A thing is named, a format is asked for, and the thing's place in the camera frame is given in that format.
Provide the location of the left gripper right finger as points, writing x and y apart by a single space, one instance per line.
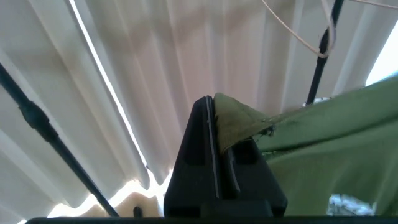
258 186

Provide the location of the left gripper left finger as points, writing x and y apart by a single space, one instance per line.
189 186

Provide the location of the green sleeveless shirt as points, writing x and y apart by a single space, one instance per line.
326 140

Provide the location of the pink clothes hanger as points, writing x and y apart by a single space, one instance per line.
333 34
373 4

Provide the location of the black clothes rack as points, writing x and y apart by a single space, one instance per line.
37 119

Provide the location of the beige curtain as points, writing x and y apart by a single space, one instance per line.
155 62

